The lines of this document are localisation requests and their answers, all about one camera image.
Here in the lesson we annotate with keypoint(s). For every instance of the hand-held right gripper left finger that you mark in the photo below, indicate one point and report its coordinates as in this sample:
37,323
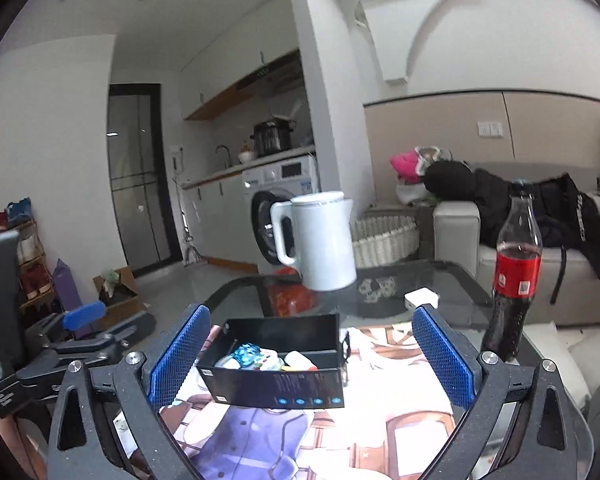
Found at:
180,355

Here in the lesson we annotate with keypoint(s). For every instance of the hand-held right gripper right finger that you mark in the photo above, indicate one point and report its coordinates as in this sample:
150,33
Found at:
445,360

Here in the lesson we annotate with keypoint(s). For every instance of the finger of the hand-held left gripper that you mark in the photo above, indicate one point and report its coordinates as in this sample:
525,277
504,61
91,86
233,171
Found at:
85,315
125,332

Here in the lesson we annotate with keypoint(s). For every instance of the blue faceted bottle white cap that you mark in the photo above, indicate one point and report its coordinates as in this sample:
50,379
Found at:
245,355

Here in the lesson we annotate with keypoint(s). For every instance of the white remote coloured buttons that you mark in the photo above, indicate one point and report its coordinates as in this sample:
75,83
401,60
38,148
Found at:
269,361

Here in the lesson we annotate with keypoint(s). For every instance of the black cardboard box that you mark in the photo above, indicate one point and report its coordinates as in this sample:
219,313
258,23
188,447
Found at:
280,387

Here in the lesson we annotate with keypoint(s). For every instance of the brown cardboard box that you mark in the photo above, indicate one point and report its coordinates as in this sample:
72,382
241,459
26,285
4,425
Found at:
125,305

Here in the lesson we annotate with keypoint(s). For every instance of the purple rolled mat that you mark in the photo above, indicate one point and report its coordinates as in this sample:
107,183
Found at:
65,285

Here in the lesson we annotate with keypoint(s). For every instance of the wooden shoe rack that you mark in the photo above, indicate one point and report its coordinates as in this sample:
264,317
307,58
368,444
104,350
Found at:
30,260

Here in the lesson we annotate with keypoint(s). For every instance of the white charger block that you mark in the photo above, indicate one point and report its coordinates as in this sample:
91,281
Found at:
420,297

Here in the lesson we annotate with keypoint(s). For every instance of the floral patterned coaster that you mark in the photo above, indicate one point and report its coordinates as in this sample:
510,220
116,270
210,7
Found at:
377,290

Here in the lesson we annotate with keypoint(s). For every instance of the mop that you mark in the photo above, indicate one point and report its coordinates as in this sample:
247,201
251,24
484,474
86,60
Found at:
192,252

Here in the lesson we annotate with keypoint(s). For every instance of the printed desk mat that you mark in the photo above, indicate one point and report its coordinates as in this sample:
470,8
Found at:
260,435

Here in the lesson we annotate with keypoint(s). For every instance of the cola bottle red label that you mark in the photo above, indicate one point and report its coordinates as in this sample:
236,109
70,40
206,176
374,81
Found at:
517,270

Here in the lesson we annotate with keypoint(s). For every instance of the small white bottle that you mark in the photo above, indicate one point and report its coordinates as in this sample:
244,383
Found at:
297,358

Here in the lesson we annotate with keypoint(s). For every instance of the white sofa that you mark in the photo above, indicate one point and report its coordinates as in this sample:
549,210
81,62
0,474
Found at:
455,235

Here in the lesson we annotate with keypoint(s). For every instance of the red printed bag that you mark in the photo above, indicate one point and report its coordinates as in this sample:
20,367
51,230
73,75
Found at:
292,295

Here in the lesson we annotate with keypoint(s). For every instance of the white wicker basket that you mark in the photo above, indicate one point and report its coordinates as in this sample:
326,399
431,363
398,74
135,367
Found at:
385,240

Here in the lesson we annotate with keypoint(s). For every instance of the dark framed glass door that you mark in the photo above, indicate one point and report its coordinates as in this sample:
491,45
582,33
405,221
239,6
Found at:
135,185

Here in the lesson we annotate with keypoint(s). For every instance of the white base cabinets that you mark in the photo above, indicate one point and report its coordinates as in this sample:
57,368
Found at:
215,220

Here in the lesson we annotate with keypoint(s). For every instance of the white electric kettle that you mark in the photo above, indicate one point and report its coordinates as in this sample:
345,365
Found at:
325,245

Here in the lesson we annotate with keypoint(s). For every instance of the black jacket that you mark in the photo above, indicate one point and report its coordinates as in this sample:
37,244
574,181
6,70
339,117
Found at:
490,200

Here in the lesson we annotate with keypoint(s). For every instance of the white bag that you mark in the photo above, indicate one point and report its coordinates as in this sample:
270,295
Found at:
412,192

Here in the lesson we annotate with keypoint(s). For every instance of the pink plush item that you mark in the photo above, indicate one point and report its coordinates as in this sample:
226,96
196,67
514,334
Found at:
404,165

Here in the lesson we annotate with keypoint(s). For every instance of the kitchen faucet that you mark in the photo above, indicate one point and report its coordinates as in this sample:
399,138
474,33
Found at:
229,160

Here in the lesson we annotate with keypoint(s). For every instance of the white washing machine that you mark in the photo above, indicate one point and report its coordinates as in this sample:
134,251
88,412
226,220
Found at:
280,172

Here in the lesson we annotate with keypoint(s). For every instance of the white bowl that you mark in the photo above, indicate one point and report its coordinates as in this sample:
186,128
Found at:
247,156

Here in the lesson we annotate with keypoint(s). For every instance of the black pressure cooker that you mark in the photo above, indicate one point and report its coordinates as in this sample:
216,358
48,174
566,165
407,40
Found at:
272,137

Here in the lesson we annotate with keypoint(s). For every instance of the range hood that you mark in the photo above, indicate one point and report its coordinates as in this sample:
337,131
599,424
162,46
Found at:
270,77

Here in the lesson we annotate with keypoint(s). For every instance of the white wall intercom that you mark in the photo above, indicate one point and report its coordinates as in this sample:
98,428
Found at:
176,157

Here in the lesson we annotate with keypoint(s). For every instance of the white wall switch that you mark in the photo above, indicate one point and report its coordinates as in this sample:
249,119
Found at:
490,129

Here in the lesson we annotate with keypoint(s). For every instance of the white wall cabinets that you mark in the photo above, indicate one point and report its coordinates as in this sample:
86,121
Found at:
230,60

